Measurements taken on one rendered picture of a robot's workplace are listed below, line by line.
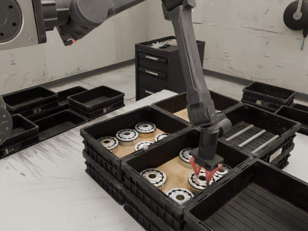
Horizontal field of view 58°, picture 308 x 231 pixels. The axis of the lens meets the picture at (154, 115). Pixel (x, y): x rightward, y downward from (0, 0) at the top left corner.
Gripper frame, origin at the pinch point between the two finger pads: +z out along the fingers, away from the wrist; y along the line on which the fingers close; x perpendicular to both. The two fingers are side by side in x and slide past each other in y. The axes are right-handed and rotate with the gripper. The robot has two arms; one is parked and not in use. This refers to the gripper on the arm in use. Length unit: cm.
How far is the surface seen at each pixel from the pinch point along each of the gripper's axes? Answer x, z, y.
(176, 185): 5.0, 6.3, 7.6
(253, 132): -52, 5, 10
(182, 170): -3.2, 6.2, 12.3
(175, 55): -120, 3, 132
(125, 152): 6.9, 6.7, 36.3
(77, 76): -125, 84, 345
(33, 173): 38, 21, 65
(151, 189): 20.3, -2.4, 4.5
